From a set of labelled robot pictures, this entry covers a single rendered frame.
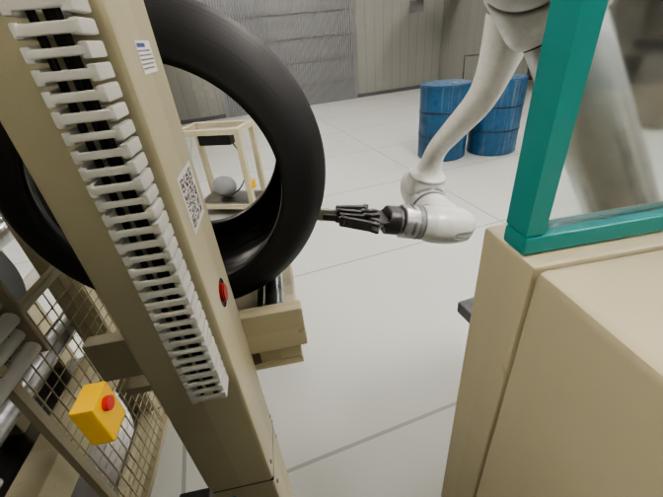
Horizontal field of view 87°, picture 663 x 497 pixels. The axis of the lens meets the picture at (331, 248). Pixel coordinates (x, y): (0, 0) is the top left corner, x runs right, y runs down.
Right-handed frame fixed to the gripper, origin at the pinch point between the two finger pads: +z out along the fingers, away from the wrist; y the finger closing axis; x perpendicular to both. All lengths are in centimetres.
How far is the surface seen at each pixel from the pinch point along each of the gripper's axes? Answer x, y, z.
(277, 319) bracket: 11.1, 26.2, 10.7
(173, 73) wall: 53, -747, 188
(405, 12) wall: -145, -833, -295
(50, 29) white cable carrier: -32, 43, 32
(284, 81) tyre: -29.2, 14.7, 13.0
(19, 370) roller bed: 23, 26, 55
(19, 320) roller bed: 17, 21, 57
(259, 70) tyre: -30.3, 16.5, 16.9
